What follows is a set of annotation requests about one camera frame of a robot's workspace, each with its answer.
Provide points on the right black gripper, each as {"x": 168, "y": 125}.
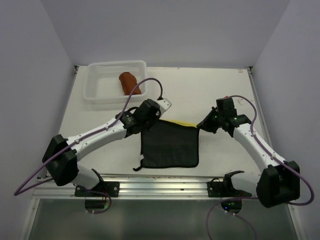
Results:
{"x": 206, "y": 125}

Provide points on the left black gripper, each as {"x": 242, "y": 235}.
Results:
{"x": 156, "y": 117}

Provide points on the brown towel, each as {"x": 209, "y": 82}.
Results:
{"x": 128, "y": 82}

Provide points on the yellow towel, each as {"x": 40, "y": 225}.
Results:
{"x": 169, "y": 145}

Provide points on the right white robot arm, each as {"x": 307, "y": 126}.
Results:
{"x": 278, "y": 181}

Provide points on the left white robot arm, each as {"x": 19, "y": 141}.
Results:
{"x": 63, "y": 154}

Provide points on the white plastic basket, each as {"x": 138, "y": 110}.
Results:
{"x": 101, "y": 83}

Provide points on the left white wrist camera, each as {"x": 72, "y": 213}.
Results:
{"x": 164, "y": 105}

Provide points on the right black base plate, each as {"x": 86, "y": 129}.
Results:
{"x": 217, "y": 189}

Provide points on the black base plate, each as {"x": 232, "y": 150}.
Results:
{"x": 110, "y": 188}
{"x": 217, "y": 189}

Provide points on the aluminium mounting rail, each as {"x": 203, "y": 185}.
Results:
{"x": 146, "y": 187}

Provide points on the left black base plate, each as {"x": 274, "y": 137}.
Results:
{"x": 110, "y": 188}

